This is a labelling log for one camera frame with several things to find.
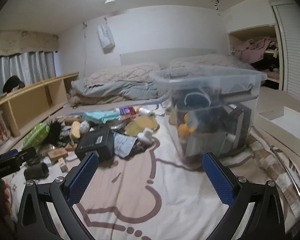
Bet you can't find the brown kraft paper box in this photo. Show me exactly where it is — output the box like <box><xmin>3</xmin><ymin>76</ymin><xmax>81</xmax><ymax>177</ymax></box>
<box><xmin>47</xmin><ymin>148</ymin><xmax>68</xmax><ymax>163</ymax></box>

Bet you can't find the white shallow tray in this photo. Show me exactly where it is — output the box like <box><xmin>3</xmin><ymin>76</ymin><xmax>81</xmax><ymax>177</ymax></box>
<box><xmin>255</xmin><ymin>106</ymin><xmax>300</xmax><ymax>157</ymax></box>

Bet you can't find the grey window curtain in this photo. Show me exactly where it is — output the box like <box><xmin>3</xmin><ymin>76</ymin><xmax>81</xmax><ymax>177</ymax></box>
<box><xmin>0</xmin><ymin>52</ymin><xmax>56</xmax><ymax>96</ymax></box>

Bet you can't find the wooden low shelf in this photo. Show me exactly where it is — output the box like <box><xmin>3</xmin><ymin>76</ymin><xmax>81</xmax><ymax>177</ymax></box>
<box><xmin>0</xmin><ymin>72</ymin><xmax>80</xmax><ymax>153</ymax></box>

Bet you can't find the white printed plastic bag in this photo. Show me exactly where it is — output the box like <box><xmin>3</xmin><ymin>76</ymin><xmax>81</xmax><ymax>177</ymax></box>
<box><xmin>114</xmin><ymin>132</ymin><xmax>137</xmax><ymax>158</ymax></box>

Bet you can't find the black foam roll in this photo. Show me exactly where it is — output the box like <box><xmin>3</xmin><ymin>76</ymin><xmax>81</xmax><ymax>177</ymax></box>
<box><xmin>24</xmin><ymin>163</ymin><xmax>49</xmax><ymax>181</ymax></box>

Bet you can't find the white small bottle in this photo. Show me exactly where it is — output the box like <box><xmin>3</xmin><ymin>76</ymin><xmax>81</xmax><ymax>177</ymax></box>
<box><xmin>137</xmin><ymin>127</ymin><xmax>153</xmax><ymax>145</ymax></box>

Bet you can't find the person's left hand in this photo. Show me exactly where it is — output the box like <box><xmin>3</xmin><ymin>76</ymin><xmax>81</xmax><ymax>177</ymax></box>
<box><xmin>0</xmin><ymin>179</ymin><xmax>12</xmax><ymax>217</ymax></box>

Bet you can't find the red snack packet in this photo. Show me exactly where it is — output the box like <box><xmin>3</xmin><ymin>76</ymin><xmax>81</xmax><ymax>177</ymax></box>
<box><xmin>115</xmin><ymin>107</ymin><xmax>136</xmax><ymax>115</ymax></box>

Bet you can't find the round tan sponge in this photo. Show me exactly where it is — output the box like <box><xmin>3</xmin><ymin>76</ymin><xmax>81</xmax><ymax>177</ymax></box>
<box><xmin>69</xmin><ymin>121</ymin><xmax>81</xmax><ymax>140</ymax></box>

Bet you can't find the black cap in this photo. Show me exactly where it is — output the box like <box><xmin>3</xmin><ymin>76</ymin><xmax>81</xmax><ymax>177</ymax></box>
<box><xmin>2</xmin><ymin>75</ymin><xmax>25</xmax><ymax>94</ymax></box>

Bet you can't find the yellow headlamp flashlight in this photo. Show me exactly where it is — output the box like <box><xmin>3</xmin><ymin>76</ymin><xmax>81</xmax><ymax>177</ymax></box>
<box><xmin>178</xmin><ymin>114</ymin><xmax>195</xmax><ymax>140</ymax></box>

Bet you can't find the black spiky brush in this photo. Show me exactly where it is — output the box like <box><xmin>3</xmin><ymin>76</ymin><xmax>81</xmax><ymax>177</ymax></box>
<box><xmin>45</xmin><ymin>119</ymin><xmax>62</xmax><ymax>145</ymax></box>

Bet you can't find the green polka dot pouch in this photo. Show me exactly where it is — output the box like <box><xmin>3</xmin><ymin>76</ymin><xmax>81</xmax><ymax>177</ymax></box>
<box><xmin>22</xmin><ymin>123</ymin><xmax>50</xmax><ymax>150</ymax></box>

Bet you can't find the clear plastic storage bin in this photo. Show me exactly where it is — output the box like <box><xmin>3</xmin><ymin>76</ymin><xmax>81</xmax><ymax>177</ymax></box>
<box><xmin>151</xmin><ymin>65</ymin><xmax>267</xmax><ymax>168</ymax></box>

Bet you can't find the crumpled white paper ball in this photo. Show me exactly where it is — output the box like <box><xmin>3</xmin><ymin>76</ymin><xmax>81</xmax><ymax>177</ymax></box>
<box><xmin>79</xmin><ymin>120</ymin><xmax>90</xmax><ymax>134</ymax></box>

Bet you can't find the teal flat package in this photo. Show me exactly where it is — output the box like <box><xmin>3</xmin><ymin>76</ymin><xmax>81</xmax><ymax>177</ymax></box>
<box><xmin>82</xmin><ymin>111</ymin><xmax>121</xmax><ymax>124</ymax></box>

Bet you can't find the grey folded duvet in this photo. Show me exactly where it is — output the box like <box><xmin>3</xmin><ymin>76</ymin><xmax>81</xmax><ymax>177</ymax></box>
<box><xmin>69</xmin><ymin>54</ymin><xmax>255</xmax><ymax>107</ymax></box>

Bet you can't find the black cardboard box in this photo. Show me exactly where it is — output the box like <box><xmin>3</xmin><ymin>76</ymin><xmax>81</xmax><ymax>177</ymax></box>
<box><xmin>75</xmin><ymin>125</ymin><xmax>114</xmax><ymax>162</ymax></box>

